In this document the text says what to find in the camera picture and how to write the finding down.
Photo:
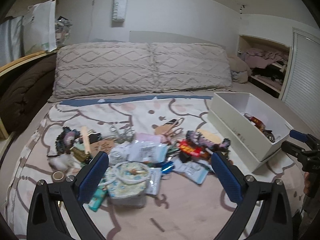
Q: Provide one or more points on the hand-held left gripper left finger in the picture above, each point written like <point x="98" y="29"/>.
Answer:
<point x="93" y="177"/>

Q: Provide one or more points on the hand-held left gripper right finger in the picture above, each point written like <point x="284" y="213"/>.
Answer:
<point x="226" y="177"/>

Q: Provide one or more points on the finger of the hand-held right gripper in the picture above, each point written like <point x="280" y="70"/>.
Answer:
<point x="291" y="148"/>
<point x="298" y="134"/>

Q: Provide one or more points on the white shoe box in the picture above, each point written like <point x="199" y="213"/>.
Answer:
<point x="232" y="102"/>

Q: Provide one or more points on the person's right hand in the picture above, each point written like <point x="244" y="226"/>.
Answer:
<point x="309" y="185"/>

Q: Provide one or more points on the teal packet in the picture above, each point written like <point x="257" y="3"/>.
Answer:
<point x="97" y="201"/>

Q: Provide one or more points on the brown card tag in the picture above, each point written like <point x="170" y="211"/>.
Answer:
<point x="102" y="146"/>

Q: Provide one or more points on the dark floral hair claw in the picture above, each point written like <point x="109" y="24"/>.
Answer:
<point x="225" y="145"/>
<point x="195" y="137"/>
<point x="67" y="140"/>

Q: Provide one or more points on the crumpled white tissue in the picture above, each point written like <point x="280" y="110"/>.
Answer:
<point x="118" y="155"/>

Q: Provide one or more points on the white blue mask packet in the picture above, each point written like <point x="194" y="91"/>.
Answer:
<point x="147" y="151"/>
<point x="192" y="171"/>

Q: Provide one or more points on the wooden stick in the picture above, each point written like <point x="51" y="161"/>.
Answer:
<point x="86" y="142"/>

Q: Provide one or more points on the patterned fabric pouch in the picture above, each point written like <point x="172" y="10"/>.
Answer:
<point x="127" y="190"/>

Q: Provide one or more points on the black binder clip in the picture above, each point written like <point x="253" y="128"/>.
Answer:
<point x="93" y="137"/>

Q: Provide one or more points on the red box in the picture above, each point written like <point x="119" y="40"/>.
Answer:
<point x="256" y="123"/>

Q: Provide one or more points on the clear phone case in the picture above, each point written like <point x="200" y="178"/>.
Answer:
<point x="130" y="202"/>

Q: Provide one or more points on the beige oval insole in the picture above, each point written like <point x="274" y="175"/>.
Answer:
<point x="210" y="135"/>

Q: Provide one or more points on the red snack packet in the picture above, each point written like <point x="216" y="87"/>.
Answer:
<point x="190" y="148"/>

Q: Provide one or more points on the silver scissors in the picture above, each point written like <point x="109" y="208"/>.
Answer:
<point x="122" y="135"/>

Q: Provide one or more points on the white louvred door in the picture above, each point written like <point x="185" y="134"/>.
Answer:
<point x="305" y="80"/>

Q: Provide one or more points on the shiny blue wrapper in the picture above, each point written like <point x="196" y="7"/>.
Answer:
<point x="167" y="167"/>

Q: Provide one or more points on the clear plastic sleeve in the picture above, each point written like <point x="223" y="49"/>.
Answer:
<point x="153" y="182"/>

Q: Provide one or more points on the dark clothes pile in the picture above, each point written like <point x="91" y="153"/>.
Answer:
<point x="270" y="76"/>

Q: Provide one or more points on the rose gold scissors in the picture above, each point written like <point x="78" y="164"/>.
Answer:
<point x="168" y="136"/>

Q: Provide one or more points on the cartoon printed blanket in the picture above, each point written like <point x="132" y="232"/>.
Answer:
<point x="125" y="110"/>

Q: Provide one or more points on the small black tube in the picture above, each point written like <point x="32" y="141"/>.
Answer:
<point x="171" y="122"/>

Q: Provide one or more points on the bed with beige sheet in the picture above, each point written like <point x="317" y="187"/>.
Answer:
<point x="32" y="127"/>

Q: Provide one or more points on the tan leather piece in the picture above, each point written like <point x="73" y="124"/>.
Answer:
<point x="161" y="130"/>

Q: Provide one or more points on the grey-green cloth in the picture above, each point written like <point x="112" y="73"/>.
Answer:
<point x="236" y="76"/>

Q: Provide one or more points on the pink clothes pile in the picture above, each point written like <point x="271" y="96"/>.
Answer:
<point x="260" y="57"/>

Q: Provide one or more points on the beige plush blanket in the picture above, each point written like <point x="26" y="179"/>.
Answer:
<point x="237" y="66"/>

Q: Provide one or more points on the beige knitted pillow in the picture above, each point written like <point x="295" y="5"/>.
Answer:
<point x="192" y="67"/>
<point x="100" y="70"/>

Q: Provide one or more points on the brown folded quilt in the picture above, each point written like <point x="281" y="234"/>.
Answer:
<point x="25" y="92"/>

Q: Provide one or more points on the wooden shelf unit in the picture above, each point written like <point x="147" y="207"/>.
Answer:
<point x="25" y="61"/>

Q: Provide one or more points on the grey headboard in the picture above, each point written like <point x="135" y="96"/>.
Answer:
<point x="175" y="38"/>

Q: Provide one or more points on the clear box of clutter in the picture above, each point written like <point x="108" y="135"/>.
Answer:
<point x="62" y="32"/>

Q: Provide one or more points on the grey curtain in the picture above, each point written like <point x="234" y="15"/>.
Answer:
<point x="11" y="42"/>

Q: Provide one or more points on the white tote bag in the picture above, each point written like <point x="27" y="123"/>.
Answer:
<point x="40" y="27"/>

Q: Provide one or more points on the white hanging paper bag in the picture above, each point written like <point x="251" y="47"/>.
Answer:
<point x="119" y="10"/>

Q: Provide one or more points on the wall niche shelf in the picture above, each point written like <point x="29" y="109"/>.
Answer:
<point x="239" y="43"/>

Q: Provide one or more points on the black wall clip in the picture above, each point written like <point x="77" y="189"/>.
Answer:
<point x="242" y="10"/>

